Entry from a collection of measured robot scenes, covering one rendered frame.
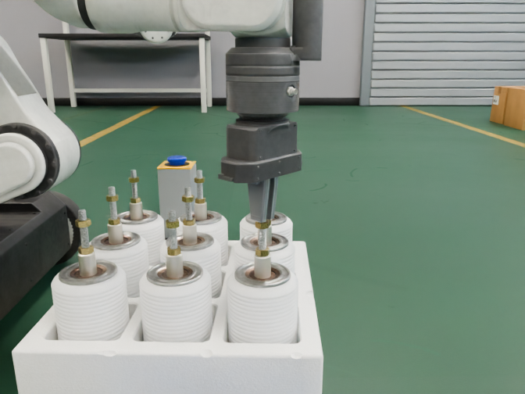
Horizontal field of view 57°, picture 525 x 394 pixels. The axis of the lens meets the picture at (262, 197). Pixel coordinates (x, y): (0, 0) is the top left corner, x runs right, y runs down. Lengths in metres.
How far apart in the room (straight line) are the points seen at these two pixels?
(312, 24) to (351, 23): 5.26
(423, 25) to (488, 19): 0.72
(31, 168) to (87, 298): 0.36
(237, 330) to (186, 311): 0.07
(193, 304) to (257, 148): 0.22
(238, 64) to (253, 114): 0.06
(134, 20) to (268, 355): 0.43
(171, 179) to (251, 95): 0.50
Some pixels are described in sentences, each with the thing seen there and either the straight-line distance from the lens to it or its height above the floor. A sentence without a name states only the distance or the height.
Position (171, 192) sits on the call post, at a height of 0.26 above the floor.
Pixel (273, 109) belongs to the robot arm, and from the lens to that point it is 0.56.
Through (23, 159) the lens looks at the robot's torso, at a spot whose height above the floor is 0.36.
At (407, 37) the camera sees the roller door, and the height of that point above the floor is 0.75.
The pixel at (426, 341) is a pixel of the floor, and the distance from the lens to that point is 1.04.
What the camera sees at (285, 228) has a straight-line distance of 0.85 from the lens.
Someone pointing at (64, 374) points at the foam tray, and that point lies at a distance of 0.70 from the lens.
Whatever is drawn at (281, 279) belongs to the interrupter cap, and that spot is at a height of 0.25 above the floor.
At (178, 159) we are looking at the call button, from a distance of 1.03.
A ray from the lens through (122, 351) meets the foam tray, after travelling 0.66.
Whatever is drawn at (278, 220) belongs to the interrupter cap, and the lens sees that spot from 0.86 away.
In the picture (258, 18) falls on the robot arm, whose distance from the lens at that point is 0.54.
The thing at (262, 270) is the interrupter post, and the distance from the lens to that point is 0.64.
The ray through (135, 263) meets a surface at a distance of 0.78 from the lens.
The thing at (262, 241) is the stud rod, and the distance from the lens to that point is 0.63.
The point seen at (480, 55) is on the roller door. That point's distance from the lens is 6.15.
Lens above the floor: 0.53
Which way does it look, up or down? 16 degrees down
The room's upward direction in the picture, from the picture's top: straight up
